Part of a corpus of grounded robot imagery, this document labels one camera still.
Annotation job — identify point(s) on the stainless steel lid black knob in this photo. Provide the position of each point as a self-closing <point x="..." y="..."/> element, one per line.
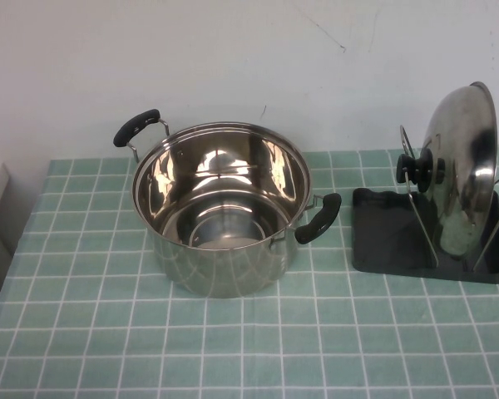
<point x="461" y="166"/>

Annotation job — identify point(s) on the green checkered tablecloth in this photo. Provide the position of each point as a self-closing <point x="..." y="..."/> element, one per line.
<point x="274" y="345"/>

